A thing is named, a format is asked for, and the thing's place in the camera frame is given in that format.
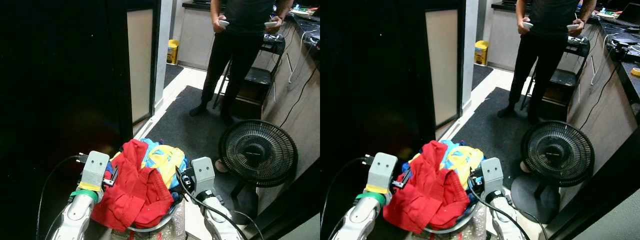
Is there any clear round laundry basin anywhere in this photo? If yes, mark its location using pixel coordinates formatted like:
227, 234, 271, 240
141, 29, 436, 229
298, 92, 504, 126
422, 200, 479, 236
126, 199, 184, 234

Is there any person in black clothes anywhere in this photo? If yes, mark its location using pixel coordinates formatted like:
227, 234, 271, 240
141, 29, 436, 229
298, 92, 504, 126
189, 0, 294, 127
497, 0, 598, 126

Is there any person's left hand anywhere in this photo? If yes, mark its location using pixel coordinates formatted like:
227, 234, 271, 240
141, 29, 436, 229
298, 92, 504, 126
567, 20, 586, 38
265, 16, 283, 35

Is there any yellow and blue garment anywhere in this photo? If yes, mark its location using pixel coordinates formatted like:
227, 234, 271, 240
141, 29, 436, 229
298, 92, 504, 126
409, 139, 485, 191
111, 138, 189, 192

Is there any red cloth garment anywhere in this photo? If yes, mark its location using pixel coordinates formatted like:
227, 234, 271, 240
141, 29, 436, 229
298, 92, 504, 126
91, 139, 175, 232
382, 140, 471, 234

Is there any large dark grey floor mat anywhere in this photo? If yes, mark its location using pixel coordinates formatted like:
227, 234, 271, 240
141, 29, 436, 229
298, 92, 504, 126
450, 87, 571, 176
142, 85, 266, 173

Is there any black floor fan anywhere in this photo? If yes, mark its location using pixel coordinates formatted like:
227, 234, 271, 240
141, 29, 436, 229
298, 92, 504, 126
218, 119, 299, 224
510, 120, 596, 225

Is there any small dark floor mat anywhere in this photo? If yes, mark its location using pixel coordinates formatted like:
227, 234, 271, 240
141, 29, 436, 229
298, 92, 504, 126
163, 63, 185, 90
471, 64, 495, 91

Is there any large black cabinet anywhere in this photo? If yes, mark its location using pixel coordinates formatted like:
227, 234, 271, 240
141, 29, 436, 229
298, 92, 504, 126
0, 0, 134, 240
320, 0, 437, 240

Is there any black door with frosted panel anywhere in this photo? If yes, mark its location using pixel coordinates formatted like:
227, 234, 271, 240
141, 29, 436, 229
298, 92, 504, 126
125, 0, 162, 132
424, 0, 467, 137

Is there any yellow plastic container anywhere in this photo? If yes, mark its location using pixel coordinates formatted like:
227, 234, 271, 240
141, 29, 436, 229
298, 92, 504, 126
474, 40, 490, 66
166, 39, 180, 66

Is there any black metal cart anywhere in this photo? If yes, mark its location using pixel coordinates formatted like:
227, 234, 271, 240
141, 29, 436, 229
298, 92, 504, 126
214, 33, 287, 120
520, 36, 592, 121

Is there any light grey base cabinet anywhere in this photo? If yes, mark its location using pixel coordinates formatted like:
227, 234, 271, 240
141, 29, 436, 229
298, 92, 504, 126
487, 1, 531, 72
177, 0, 224, 71

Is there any wood counter with black top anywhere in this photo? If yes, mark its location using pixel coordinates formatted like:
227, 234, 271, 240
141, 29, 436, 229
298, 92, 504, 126
557, 17, 640, 211

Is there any white tray with colourful items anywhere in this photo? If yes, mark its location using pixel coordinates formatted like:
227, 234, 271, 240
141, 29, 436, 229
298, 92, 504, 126
290, 4, 321, 21
595, 7, 619, 21

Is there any black laptop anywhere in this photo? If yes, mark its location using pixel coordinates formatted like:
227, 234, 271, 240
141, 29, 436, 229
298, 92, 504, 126
617, 2, 640, 27

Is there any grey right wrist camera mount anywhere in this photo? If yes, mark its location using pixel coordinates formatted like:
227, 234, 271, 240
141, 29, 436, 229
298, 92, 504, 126
481, 157, 505, 197
191, 156, 216, 197

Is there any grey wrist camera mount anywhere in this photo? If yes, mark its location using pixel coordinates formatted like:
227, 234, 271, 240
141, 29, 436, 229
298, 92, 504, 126
79, 150, 110, 192
481, 157, 505, 197
191, 156, 216, 197
366, 152, 399, 194

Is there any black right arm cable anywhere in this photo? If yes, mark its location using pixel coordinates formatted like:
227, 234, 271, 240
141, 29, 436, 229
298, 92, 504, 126
175, 167, 265, 240
468, 170, 550, 240

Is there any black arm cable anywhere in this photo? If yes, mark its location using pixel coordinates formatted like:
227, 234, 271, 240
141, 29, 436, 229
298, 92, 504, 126
322, 155, 377, 240
175, 167, 265, 240
468, 170, 550, 240
36, 154, 89, 240

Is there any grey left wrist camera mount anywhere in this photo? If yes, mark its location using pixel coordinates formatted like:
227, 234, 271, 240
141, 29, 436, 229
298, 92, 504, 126
366, 152, 399, 194
79, 150, 110, 192

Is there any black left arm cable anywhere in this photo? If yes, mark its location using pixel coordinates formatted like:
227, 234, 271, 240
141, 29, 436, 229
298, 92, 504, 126
322, 155, 377, 240
36, 154, 89, 240

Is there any thin black hanging cable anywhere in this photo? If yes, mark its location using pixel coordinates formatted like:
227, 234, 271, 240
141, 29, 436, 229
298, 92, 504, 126
278, 61, 321, 129
579, 61, 621, 131

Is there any white hanging cable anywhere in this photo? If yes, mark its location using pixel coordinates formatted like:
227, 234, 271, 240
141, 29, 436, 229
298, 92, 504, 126
590, 31, 614, 86
288, 29, 319, 84

